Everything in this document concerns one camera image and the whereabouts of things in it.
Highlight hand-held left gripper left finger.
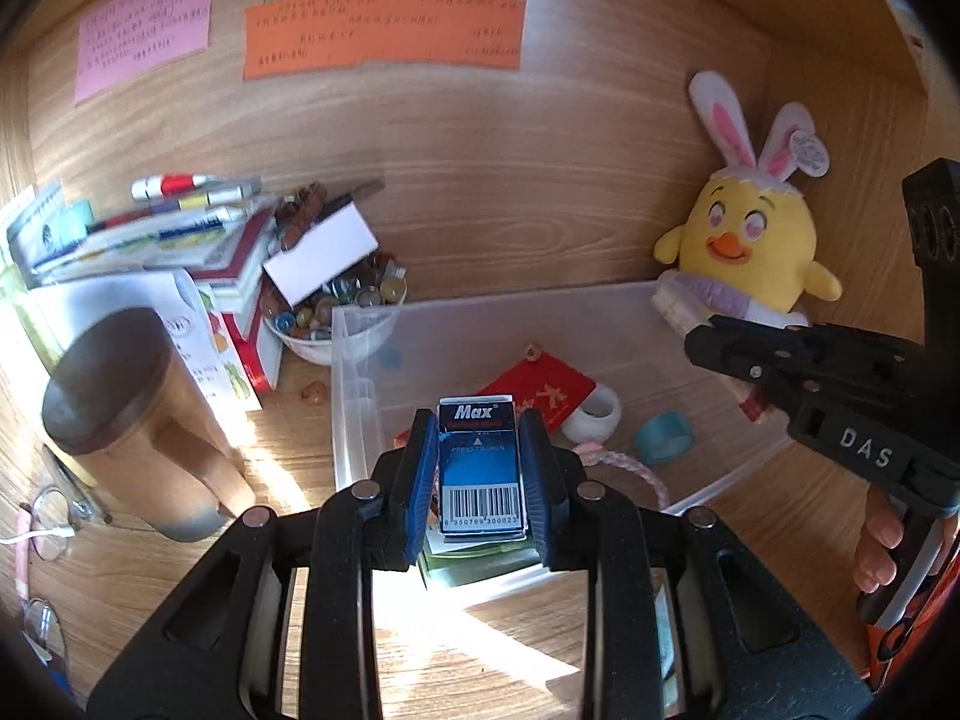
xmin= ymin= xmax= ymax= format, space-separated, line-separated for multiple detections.
xmin=86 ymin=407 xmax=441 ymax=720

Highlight yellow chick plush toy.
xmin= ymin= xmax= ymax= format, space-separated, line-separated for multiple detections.
xmin=652 ymin=71 xmax=842 ymax=331

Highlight red carton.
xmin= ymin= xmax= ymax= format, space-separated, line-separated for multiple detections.
xmin=221 ymin=311 xmax=282 ymax=391

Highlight small round mirror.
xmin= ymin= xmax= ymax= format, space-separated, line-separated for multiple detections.
xmin=22 ymin=598 xmax=68 ymax=661

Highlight pink paper note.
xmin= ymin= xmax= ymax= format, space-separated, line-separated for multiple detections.
xmin=73 ymin=0 xmax=217 ymax=107

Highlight teal tape roll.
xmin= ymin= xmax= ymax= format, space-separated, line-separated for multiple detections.
xmin=635 ymin=409 xmax=692 ymax=466

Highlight red and white marker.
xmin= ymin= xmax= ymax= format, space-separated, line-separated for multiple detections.
xmin=131 ymin=172 xmax=263 ymax=202

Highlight orange paper note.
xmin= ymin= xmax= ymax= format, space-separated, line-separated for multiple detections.
xmin=242 ymin=0 xmax=526 ymax=82

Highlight mint green box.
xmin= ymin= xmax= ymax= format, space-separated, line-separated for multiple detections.
xmin=41 ymin=202 xmax=91 ymax=256

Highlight eyeglasses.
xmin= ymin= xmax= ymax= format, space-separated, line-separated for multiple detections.
xmin=26 ymin=486 xmax=80 ymax=563

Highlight blue staples box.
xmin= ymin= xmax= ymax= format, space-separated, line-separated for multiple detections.
xmin=435 ymin=394 xmax=533 ymax=541

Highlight white tape roll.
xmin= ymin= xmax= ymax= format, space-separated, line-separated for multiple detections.
xmin=561 ymin=384 xmax=623 ymax=443

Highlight stack of books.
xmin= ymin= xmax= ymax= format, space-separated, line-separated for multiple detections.
xmin=7 ymin=180 xmax=282 ymax=316

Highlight person's right hand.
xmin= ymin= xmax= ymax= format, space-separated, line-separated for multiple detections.
xmin=853 ymin=496 xmax=905 ymax=595

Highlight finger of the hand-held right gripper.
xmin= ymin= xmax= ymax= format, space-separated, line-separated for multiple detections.
xmin=707 ymin=313 xmax=929 ymax=381
xmin=682 ymin=325 xmax=824 ymax=430

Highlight white bowl of beads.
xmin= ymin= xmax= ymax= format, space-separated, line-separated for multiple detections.
xmin=262 ymin=270 xmax=410 ymax=367

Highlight red tea packet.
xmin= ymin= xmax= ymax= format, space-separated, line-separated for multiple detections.
xmin=394 ymin=364 xmax=597 ymax=451

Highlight small white cardboard box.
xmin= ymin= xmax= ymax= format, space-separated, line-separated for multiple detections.
xmin=262 ymin=208 xmax=380 ymax=301

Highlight pink braided cord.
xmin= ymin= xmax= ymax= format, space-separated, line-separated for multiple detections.
xmin=574 ymin=442 xmax=672 ymax=511

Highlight brown ceramic mug with lid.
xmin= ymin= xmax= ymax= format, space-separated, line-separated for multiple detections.
xmin=41 ymin=307 xmax=260 ymax=545

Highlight clear plastic storage box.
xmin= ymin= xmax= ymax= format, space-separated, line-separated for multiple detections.
xmin=330 ymin=279 xmax=792 ymax=605

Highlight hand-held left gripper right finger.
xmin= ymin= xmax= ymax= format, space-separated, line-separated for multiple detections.
xmin=520 ymin=407 xmax=876 ymax=720

